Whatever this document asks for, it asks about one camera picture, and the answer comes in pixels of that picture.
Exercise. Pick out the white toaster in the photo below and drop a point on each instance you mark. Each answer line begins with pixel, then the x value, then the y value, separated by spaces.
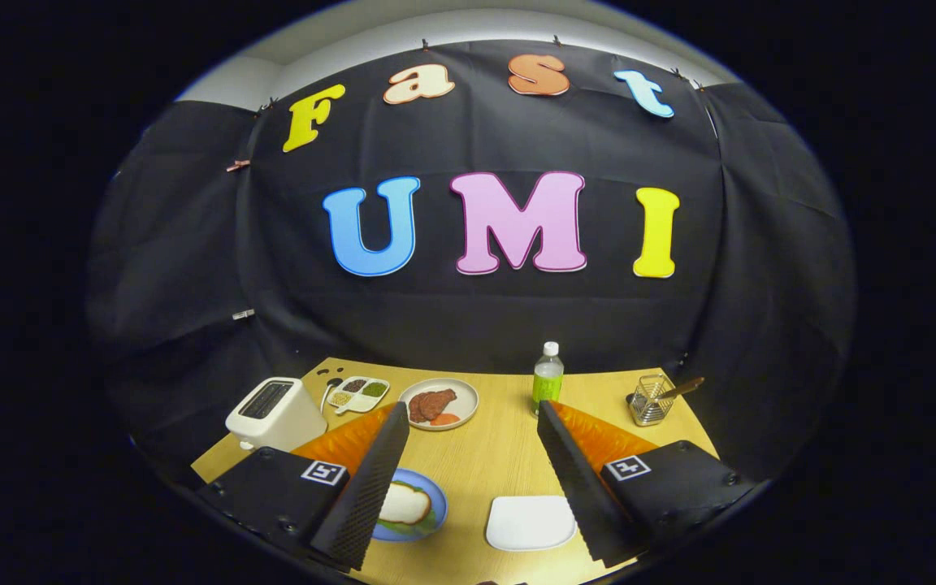
pixel 281 426

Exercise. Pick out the blue round plate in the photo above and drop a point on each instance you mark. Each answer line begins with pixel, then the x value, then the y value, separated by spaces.
pixel 437 491

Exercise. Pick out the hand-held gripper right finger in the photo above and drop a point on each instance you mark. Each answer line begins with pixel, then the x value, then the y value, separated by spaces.
pixel 578 487

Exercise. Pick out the brown meat slice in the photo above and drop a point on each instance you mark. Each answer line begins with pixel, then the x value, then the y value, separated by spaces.
pixel 439 402
pixel 416 410

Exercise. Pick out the red tomato slice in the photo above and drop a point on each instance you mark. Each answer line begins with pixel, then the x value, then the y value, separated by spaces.
pixel 445 420

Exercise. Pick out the white square plate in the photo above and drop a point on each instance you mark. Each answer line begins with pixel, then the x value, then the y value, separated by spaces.
pixel 529 524

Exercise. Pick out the white round plate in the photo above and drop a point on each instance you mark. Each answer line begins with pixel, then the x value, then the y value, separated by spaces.
pixel 465 398

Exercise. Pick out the white bread slice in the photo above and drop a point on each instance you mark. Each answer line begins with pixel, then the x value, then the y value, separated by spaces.
pixel 405 504

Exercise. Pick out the black backdrop cloth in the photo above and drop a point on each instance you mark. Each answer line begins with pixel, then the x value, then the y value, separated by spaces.
pixel 468 325

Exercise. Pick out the green lettuce leaf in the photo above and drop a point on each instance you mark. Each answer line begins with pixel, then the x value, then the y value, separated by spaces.
pixel 429 522

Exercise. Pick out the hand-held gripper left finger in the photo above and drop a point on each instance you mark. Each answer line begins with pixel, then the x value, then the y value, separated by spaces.
pixel 366 496

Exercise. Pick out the white divided condiment tray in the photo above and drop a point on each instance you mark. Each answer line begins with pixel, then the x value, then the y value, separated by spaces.
pixel 358 402

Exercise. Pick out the green drink bottle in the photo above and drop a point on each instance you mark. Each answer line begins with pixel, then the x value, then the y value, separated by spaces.
pixel 548 386

